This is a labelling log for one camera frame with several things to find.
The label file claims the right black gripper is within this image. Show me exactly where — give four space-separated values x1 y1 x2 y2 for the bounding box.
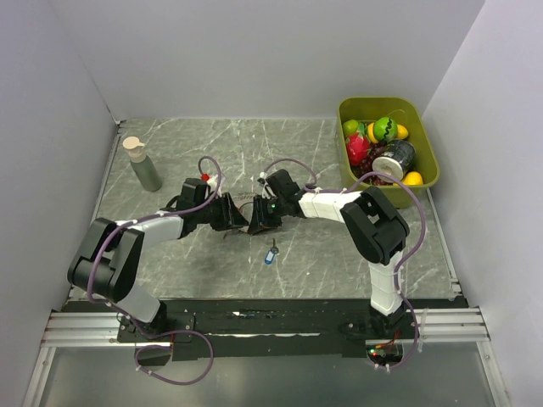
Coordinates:
248 194 288 235

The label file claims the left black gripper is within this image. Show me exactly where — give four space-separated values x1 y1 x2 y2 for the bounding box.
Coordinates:
195 192 249 231

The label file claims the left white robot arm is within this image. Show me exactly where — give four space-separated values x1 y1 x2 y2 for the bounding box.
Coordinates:
67 178 249 341

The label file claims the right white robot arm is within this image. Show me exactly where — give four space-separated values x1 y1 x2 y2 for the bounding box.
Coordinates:
248 170 410 338

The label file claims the blue tagged key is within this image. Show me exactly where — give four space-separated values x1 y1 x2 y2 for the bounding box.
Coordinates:
264 238 279 265

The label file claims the grey bottle with beige cap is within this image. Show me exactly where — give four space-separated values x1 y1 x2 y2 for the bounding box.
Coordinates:
122 137 162 192

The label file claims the red dragon fruit toy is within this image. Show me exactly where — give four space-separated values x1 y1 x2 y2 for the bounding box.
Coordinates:
345 132 372 166

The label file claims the green lime toy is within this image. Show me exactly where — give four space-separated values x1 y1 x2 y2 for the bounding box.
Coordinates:
342 120 359 137

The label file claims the dark grapes toy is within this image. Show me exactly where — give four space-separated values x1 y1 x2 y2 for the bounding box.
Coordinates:
350 144 391 186

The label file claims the black tin can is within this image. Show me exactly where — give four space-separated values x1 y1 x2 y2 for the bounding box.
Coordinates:
372 139 416 179

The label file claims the green watermelon toy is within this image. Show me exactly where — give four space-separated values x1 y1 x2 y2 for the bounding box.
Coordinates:
372 116 398 143

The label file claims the yellow banana toy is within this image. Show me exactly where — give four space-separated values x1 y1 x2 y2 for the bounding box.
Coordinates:
401 171 424 187

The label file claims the yellow lemon toy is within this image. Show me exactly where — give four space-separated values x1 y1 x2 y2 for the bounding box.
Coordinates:
396 125 409 140

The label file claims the olive green plastic bin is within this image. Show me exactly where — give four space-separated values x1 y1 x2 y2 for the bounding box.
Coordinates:
335 96 440 198

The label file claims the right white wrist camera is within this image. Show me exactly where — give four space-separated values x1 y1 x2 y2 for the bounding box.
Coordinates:
257 171 276 199

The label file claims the black mounting base plate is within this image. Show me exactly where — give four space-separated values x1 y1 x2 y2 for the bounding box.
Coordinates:
117 298 415 361

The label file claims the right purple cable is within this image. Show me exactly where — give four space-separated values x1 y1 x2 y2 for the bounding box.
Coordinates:
258 158 428 375

